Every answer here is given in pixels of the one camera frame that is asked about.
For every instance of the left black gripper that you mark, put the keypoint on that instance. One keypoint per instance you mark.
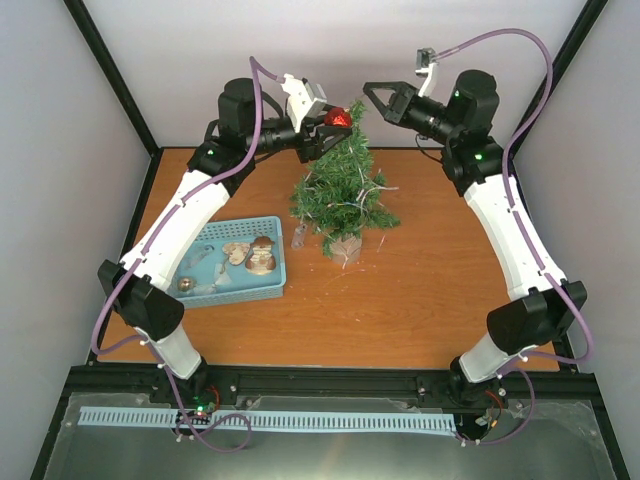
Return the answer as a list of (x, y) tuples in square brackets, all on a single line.
[(315, 145)]

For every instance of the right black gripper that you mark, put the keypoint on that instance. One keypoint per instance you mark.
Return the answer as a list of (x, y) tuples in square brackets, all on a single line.
[(401, 100)]

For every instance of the red ball ornament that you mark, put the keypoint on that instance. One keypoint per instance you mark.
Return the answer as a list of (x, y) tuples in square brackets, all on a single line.
[(339, 117)]

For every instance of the small green christmas tree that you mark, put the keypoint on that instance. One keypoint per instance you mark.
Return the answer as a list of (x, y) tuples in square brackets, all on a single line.
[(345, 195)]

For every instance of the clear plastic battery box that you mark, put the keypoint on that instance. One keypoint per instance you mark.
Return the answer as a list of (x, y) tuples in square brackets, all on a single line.
[(298, 237)]

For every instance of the snowman ornament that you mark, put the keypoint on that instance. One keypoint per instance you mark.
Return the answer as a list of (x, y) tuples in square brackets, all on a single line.
[(261, 260)]

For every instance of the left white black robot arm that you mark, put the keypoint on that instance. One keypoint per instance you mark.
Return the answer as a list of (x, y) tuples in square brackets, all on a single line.
[(249, 123)]

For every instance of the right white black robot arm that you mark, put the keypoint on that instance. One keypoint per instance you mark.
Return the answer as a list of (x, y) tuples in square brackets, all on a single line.
[(542, 302)]

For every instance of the beige wooden heart ornament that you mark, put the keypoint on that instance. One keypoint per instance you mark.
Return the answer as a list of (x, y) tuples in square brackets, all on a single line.
[(236, 252)]

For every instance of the blue plastic basket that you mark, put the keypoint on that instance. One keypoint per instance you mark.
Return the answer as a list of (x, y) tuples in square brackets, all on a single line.
[(218, 282)]

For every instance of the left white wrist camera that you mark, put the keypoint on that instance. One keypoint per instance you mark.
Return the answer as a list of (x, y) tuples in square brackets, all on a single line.
[(305, 99)]

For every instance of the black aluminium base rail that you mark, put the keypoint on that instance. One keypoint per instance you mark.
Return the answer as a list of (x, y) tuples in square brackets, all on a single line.
[(439, 389)]

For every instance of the light blue cable duct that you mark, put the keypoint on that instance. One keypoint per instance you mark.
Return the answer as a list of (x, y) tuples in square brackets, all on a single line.
[(273, 421)]

